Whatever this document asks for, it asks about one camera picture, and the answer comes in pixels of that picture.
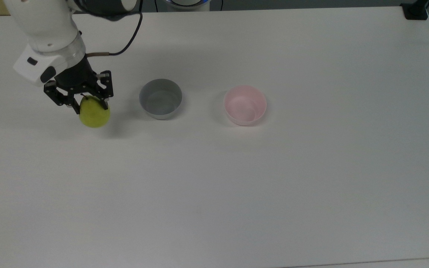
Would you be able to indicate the green pear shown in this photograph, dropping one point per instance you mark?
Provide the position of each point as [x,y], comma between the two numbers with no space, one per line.
[94,113]

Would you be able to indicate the grey bowl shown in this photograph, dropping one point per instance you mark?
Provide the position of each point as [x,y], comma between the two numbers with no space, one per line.
[161,100]

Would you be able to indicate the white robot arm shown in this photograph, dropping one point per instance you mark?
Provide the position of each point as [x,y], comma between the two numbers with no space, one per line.
[43,26]

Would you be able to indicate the black table clamp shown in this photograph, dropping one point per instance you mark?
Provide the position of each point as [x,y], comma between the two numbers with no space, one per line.
[415,13]

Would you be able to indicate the pink bowl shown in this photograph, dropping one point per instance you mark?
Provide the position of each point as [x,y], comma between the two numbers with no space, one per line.
[245,106]

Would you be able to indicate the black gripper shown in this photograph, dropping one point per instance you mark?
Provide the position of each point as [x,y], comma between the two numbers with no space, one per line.
[76,74]

